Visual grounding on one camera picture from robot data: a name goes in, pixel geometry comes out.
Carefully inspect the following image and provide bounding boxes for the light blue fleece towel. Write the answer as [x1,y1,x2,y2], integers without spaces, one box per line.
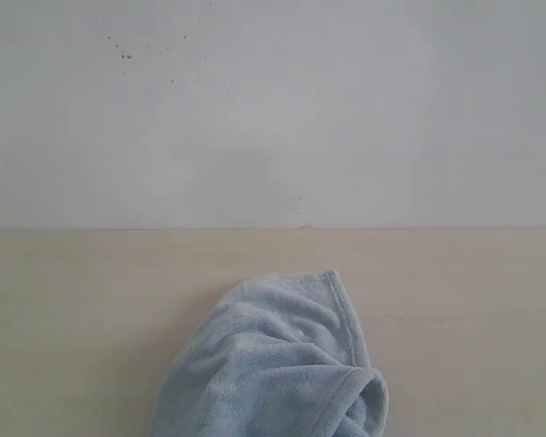
[149,270,389,436]

